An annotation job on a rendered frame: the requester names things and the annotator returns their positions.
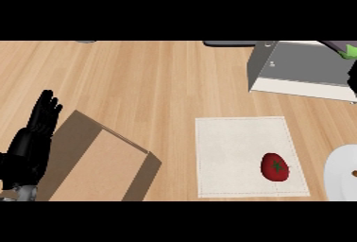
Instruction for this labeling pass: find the white placemat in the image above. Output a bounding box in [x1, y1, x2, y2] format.
[193, 115, 312, 199]

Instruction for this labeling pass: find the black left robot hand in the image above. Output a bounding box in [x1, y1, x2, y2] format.
[0, 89, 63, 191]

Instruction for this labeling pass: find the red tomato with green stem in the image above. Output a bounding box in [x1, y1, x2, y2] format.
[259, 152, 292, 182]

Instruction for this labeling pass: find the grey tiered shelf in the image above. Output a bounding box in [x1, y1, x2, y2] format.
[246, 40, 357, 103]

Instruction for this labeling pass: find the white plate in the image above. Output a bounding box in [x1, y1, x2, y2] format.
[321, 144, 357, 202]

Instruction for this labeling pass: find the purple eggplant with green stem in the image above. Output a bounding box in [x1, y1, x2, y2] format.
[318, 40, 357, 60]

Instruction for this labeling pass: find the open wooden drawer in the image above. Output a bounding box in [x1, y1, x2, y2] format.
[35, 109, 163, 202]

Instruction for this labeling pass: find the dark grey flat appliance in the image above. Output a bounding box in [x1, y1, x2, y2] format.
[202, 40, 258, 48]

